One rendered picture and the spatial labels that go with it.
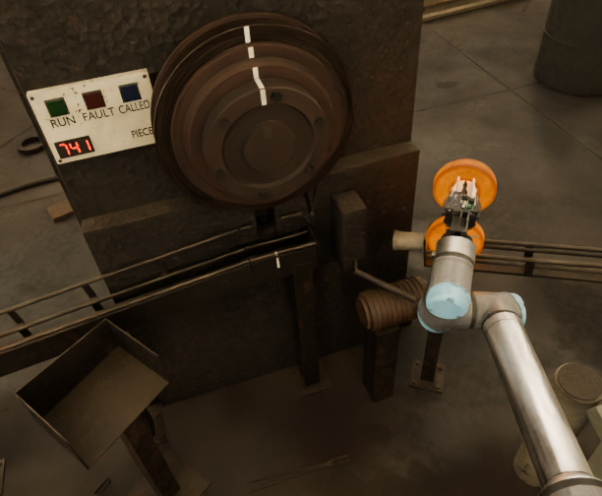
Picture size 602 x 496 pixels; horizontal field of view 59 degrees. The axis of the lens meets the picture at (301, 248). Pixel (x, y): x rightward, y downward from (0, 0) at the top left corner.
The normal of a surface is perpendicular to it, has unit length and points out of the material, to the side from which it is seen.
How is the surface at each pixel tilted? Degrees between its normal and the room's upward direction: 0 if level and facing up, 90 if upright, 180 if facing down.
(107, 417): 5
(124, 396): 5
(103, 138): 90
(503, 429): 0
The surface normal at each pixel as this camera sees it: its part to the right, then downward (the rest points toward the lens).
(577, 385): -0.07, -0.72
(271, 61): 0.27, -0.39
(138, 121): 0.31, 0.64
